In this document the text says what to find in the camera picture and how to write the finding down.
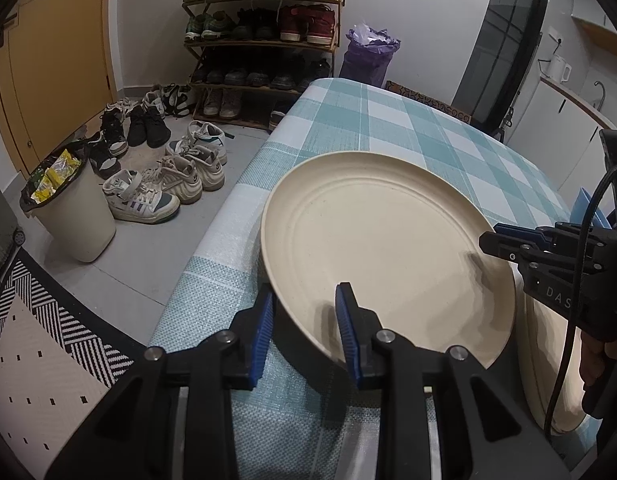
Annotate black wheeled case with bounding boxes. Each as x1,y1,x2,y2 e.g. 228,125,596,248
0,217,26,286

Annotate purple plastic bag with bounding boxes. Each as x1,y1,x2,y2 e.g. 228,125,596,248
339,23,402,88

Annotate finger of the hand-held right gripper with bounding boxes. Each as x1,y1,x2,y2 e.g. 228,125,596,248
494,222,579,242
479,231,550,267

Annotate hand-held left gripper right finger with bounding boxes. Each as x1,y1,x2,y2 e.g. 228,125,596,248
335,282,571,480

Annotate yellow wooden door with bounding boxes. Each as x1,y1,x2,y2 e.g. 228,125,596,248
0,0,116,181

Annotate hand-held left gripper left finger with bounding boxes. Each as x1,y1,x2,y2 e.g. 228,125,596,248
43,285,276,480

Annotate cream trash bin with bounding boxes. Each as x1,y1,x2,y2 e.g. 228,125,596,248
19,149,116,263

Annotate teal checked tablecloth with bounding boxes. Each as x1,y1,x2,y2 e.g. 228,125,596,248
148,77,601,480

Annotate blue bowl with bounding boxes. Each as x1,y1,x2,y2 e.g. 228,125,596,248
569,187,611,226

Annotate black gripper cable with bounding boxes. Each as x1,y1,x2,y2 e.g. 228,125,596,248
542,164,617,432

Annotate group of sneakers on floor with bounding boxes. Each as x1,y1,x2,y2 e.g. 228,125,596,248
86,84,229,223

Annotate cream plate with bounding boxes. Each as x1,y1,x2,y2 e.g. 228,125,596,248
515,290,596,436
260,152,516,373

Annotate patterned flat cardboard box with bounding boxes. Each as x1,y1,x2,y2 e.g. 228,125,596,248
385,80,471,123

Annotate black glass door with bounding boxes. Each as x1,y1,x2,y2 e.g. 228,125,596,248
451,0,551,128

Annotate person's right hand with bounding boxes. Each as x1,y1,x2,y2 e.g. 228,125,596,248
578,341,610,397

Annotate white electric kettle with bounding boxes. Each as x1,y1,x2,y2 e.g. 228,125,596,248
545,54,571,82

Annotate white kitchen base cabinets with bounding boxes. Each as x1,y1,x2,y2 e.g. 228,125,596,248
505,77,617,196

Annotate black and white rug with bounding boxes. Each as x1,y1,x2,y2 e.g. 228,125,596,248
0,247,149,436

